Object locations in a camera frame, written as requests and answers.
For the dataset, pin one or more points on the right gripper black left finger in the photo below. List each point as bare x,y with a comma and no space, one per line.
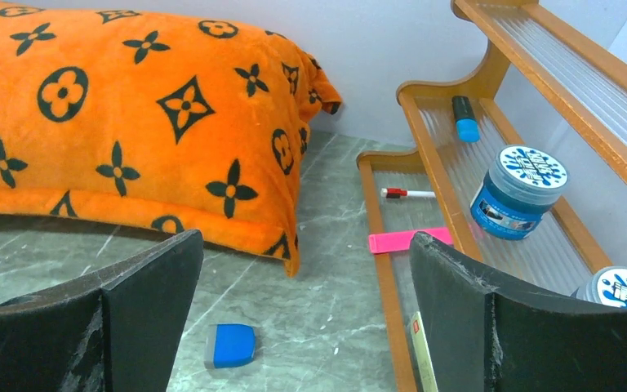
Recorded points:
114,329

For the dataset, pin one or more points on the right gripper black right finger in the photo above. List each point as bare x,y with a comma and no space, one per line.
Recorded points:
487,330

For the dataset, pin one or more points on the orange patterned pillowcase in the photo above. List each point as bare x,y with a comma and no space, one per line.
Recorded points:
157,121

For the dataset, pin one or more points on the small cardboard box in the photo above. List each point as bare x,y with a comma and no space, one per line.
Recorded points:
422,354

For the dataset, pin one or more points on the blue grey eraser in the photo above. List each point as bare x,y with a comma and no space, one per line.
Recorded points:
229,345

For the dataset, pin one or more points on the pink flat strip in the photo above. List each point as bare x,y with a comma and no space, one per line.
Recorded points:
400,241

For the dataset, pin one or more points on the blue jar far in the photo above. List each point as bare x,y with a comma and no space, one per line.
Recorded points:
606,287

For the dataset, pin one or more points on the blue jar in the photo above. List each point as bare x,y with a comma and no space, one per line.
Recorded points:
606,287
519,187

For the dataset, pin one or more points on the blue jar near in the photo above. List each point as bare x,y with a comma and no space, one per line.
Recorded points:
519,187

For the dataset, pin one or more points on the red white marker pen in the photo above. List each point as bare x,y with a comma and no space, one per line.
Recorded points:
397,193

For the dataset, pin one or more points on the wooden tiered shelf rack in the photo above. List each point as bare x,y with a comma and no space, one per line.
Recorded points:
586,85

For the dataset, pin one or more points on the blue black highlighter marker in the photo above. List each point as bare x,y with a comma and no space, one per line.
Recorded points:
467,127

